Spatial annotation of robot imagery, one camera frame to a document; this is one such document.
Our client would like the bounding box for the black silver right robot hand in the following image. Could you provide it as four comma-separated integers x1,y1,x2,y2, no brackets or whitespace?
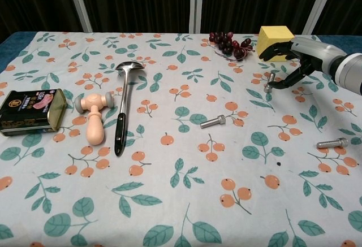
259,37,345,90

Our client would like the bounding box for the silver bolt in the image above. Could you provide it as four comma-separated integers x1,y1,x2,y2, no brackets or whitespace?
264,71,277,93
316,137,348,149
200,115,227,130

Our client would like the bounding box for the yellow cube block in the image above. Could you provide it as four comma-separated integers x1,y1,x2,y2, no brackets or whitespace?
257,25,295,63

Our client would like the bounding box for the dark red grape bunch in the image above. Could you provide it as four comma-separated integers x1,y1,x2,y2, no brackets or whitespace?
209,31,256,62

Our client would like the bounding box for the dark curtain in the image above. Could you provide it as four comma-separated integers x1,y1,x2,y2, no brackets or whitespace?
0,0,362,36

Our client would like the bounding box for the floral fruit print tablecloth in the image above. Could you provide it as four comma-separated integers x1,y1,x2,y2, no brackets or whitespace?
0,31,362,247

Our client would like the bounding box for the peach toy hammer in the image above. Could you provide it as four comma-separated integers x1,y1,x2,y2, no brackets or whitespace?
74,92,116,146

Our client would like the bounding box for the black gold luncheon meat can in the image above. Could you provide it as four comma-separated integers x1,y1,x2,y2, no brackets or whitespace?
0,88,68,137

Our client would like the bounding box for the blue table cover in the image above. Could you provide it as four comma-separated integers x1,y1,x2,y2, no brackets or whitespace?
0,31,39,74

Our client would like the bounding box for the white frame post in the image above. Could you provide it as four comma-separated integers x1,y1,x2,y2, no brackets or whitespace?
64,0,93,33
188,0,205,34
303,0,339,36

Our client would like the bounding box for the steel ladle black handle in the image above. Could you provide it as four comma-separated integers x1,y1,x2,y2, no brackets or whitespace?
114,61,145,157

